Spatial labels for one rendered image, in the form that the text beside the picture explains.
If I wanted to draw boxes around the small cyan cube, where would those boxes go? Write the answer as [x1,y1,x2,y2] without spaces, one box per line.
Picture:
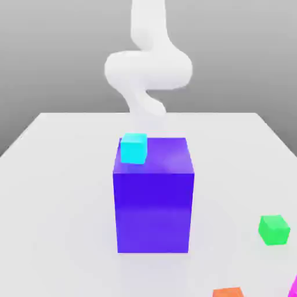
[119,132,148,165]

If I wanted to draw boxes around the small green cube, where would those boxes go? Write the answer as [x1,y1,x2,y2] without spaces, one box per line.
[258,214,291,247]

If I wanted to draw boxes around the small orange cube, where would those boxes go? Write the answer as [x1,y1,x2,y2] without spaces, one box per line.
[212,287,245,297]

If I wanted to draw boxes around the small magenta cube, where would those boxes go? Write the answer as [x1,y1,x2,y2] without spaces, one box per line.
[287,274,297,297]

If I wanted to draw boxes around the large purple box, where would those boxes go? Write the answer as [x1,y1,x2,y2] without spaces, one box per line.
[112,137,195,254]

